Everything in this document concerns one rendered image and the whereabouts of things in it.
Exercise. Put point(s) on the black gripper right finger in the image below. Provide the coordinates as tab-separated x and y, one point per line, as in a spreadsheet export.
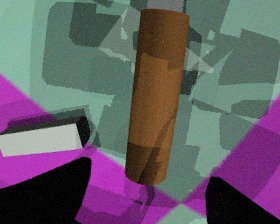
225	205

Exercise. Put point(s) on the brown cylinder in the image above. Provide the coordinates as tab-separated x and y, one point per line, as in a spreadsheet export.
158	74

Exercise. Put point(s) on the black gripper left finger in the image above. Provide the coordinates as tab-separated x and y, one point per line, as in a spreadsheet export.
53	197

